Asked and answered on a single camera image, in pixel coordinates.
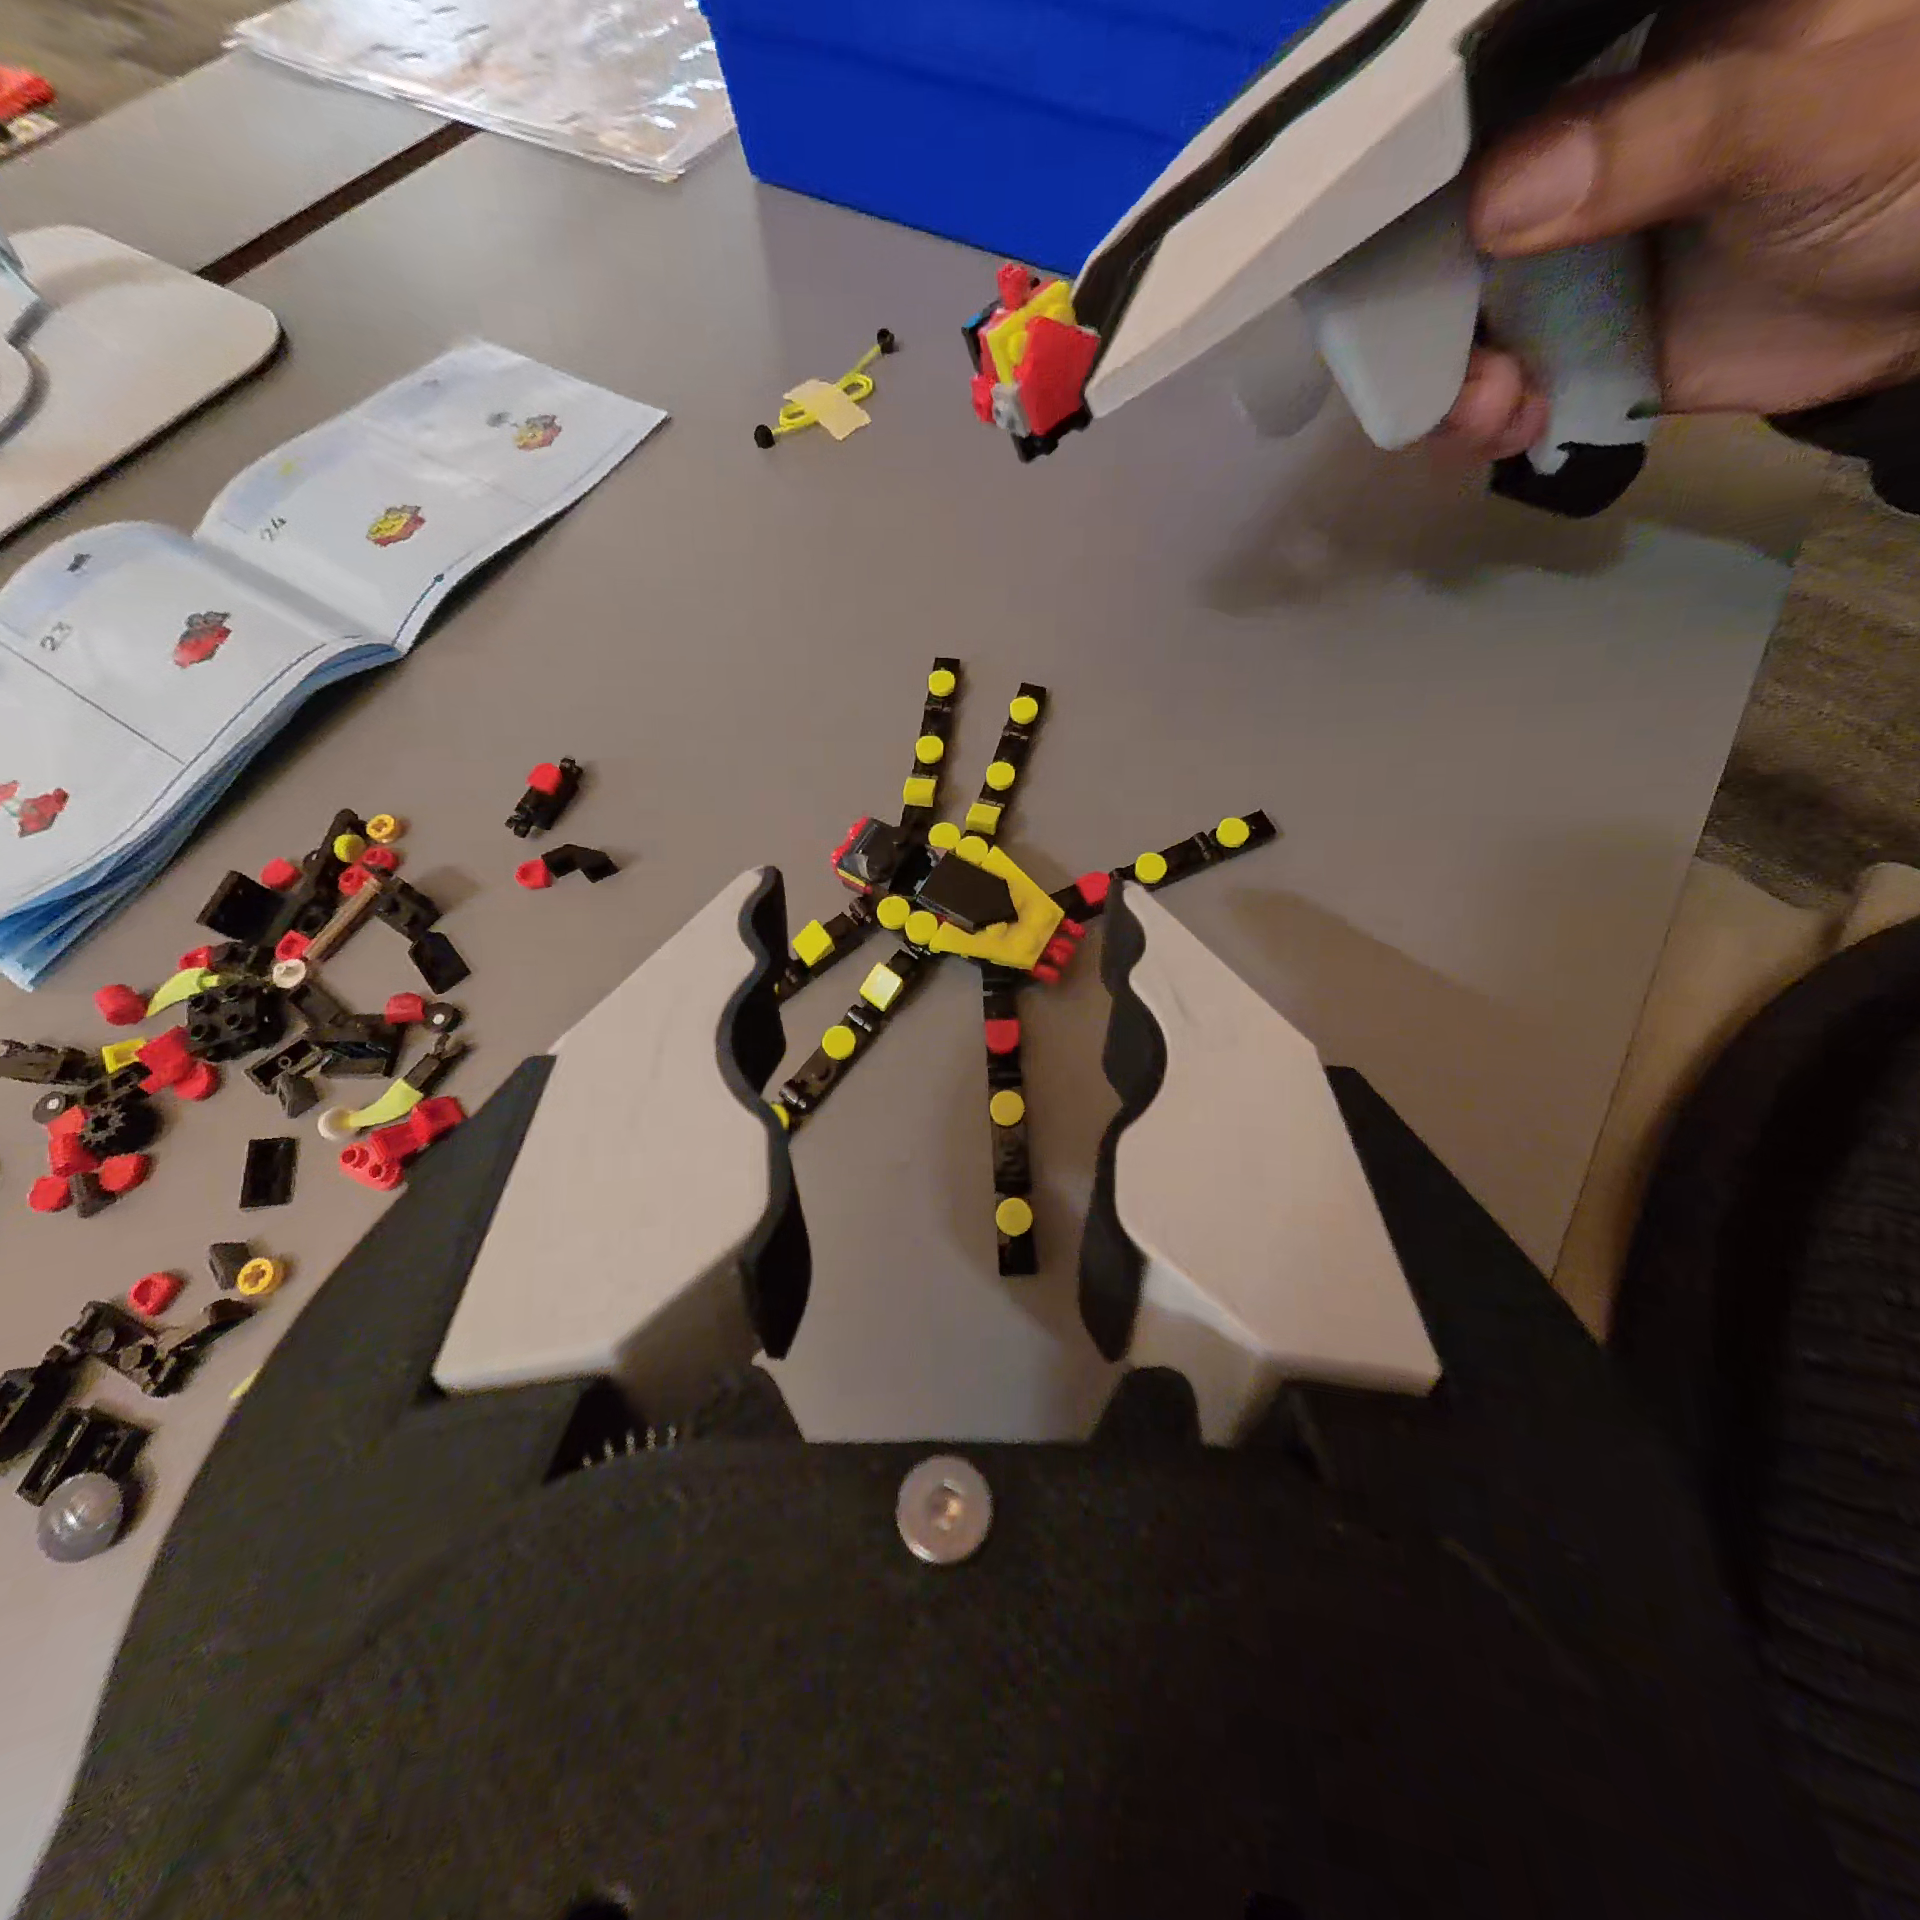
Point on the lego instruction booklet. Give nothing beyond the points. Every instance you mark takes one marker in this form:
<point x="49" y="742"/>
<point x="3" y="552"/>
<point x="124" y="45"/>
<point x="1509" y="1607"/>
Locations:
<point x="224" y="630"/>

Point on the black yellow lego spider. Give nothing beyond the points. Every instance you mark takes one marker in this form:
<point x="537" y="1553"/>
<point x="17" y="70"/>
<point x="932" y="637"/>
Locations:
<point x="990" y="901"/>

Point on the person's leg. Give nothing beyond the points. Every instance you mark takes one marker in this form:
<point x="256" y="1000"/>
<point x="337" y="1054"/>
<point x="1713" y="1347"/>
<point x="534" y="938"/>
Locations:
<point x="1664" y="1050"/>

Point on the red yellow lego assembly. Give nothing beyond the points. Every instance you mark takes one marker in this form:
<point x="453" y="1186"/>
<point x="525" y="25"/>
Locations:
<point x="1036" y="359"/>

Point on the pile of lego pieces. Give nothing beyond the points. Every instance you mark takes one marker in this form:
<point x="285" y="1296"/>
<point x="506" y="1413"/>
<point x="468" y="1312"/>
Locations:
<point x="241" y="1019"/>

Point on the blue plastic bin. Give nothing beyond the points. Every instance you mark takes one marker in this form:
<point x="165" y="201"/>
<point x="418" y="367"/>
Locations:
<point x="961" y="120"/>

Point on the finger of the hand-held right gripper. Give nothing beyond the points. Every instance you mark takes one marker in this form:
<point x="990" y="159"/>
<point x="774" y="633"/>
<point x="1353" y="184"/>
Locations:
<point x="1306" y="195"/>
<point x="1290" y="59"/>

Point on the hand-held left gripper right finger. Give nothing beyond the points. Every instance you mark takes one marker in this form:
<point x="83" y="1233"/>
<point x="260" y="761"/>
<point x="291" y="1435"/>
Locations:
<point x="1259" y="1201"/>

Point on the person's black knit sweater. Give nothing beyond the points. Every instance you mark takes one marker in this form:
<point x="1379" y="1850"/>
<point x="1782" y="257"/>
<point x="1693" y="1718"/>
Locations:
<point x="1829" y="1275"/>

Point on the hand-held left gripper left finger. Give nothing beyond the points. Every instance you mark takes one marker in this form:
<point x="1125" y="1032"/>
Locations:
<point x="628" y="1184"/>

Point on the clear plastic bag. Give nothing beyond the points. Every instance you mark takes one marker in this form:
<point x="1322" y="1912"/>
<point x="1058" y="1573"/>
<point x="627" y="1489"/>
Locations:
<point x="493" y="77"/>

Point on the person's right hand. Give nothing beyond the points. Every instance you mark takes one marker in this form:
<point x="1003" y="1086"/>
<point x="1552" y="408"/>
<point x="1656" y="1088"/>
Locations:
<point x="1769" y="211"/>

